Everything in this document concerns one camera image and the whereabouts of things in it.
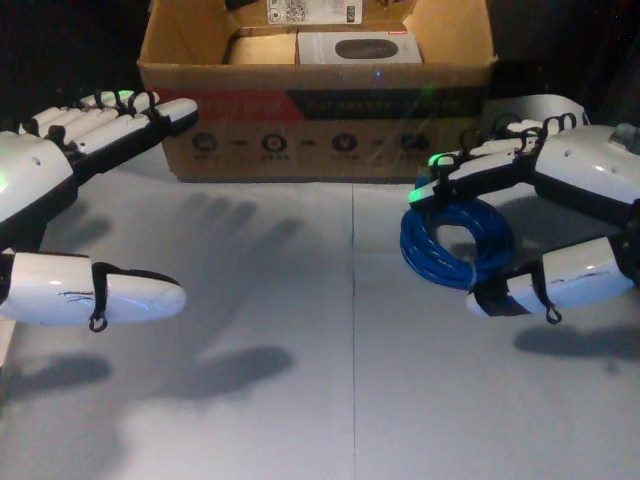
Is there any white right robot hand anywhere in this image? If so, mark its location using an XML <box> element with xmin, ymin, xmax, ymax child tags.
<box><xmin>407</xmin><ymin>113</ymin><xmax>640</xmax><ymax>324</ymax></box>

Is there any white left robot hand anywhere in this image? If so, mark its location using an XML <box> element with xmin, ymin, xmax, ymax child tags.
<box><xmin>0</xmin><ymin>89</ymin><xmax>200</xmax><ymax>334</ymax></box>

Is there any blue cable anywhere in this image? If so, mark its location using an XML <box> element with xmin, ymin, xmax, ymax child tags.
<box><xmin>399</xmin><ymin>197</ymin><xmax>516</xmax><ymax>292</ymax></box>

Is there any grey mouse box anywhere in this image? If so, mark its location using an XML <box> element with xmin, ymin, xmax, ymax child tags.
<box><xmin>294</xmin><ymin>30</ymin><xmax>424</xmax><ymax>66</ymax></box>

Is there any brown cardboard box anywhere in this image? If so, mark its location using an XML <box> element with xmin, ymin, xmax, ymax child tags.
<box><xmin>137</xmin><ymin>0</ymin><xmax>500</xmax><ymax>184</ymax></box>

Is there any white shipping label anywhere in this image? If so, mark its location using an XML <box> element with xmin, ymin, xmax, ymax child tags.
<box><xmin>268</xmin><ymin>0</ymin><xmax>364</xmax><ymax>25</ymax></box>

